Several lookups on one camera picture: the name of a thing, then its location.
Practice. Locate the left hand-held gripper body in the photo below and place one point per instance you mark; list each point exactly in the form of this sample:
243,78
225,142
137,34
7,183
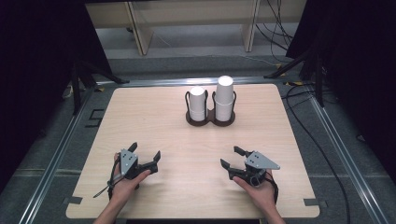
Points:
128,163

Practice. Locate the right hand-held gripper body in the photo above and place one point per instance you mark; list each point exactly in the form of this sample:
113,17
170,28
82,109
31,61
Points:
260,161

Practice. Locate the dark brown double cup holder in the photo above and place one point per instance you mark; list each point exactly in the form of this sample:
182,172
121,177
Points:
211,117

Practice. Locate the short stack of white cups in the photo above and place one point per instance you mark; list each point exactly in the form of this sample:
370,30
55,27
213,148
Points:
197,104

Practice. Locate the person's left hand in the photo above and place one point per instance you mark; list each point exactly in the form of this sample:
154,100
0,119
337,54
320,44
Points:
124,188

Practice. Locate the person's right hand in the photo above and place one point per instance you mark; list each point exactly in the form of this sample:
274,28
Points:
263,194

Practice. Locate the black tape floor mark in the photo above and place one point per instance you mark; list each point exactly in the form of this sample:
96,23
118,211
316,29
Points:
96,118

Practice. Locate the tall stack of white cups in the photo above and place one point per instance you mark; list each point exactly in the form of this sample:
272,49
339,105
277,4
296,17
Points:
224,99

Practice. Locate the black tape strip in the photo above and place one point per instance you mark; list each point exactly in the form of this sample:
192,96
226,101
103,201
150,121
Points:
74,200
313,202

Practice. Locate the black tripod stand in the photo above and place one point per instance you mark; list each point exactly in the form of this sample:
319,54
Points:
75,90
319,81

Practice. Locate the yellow tape piece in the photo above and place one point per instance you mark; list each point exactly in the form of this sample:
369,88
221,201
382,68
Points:
294,83
280,70

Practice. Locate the black curtain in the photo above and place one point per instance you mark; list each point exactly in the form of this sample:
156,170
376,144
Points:
361,62
37,77

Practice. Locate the light wooden shelf unit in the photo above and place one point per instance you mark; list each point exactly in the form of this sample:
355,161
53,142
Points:
193,12

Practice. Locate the metal floor rail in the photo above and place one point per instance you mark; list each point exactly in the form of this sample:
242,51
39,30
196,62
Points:
53,161
345,149

